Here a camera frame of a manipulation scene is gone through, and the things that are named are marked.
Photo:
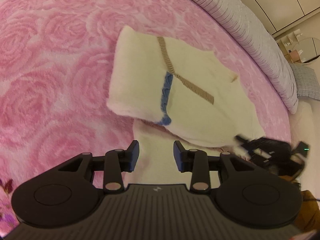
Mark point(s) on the white wardrobe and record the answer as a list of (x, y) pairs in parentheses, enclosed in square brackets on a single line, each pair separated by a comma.
[(278, 16)]

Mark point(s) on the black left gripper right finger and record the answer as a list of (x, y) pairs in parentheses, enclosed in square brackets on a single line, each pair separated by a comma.
[(198, 163)]

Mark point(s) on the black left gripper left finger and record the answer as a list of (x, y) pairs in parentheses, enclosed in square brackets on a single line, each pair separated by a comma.
[(113, 164)]

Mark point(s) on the lilac striped duvet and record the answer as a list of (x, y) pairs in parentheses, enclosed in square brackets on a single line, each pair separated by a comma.
[(244, 26)]

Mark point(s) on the pink rose pattern blanket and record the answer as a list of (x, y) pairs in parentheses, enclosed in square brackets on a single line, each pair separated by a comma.
[(56, 64)]

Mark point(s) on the white dressing table with mirror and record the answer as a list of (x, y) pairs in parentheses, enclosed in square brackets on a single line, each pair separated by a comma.
[(298, 48)]

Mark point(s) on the cream white knit sweater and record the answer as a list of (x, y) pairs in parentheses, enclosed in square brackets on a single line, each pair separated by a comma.
[(174, 91)]

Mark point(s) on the grey checked pillow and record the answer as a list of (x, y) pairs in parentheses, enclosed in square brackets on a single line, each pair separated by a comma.
[(306, 82)]

